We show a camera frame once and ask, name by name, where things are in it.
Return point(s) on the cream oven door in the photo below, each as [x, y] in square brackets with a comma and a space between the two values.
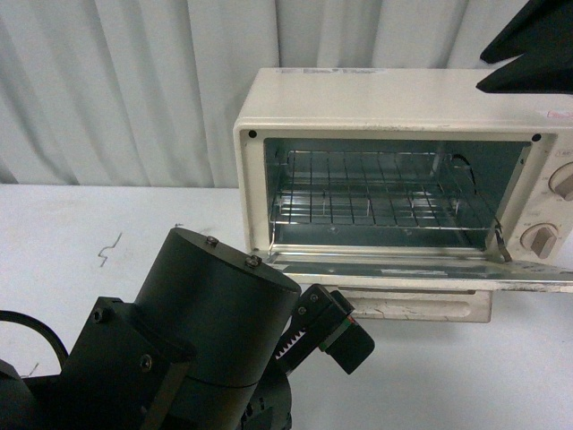
[417, 284]

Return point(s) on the cream toaster oven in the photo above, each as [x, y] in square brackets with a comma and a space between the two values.
[512, 142]

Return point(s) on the beige oven knob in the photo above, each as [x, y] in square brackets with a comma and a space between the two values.
[540, 239]
[561, 182]

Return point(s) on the white curtain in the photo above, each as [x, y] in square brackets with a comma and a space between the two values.
[146, 93]

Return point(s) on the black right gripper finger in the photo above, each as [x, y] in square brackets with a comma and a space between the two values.
[538, 23]
[531, 75]

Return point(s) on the upper beige oven knob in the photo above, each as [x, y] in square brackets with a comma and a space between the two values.
[561, 182]

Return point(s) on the metal oven rack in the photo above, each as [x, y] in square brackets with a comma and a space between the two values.
[379, 189]

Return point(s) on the lower beige oven knob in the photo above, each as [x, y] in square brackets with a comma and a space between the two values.
[540, 239]

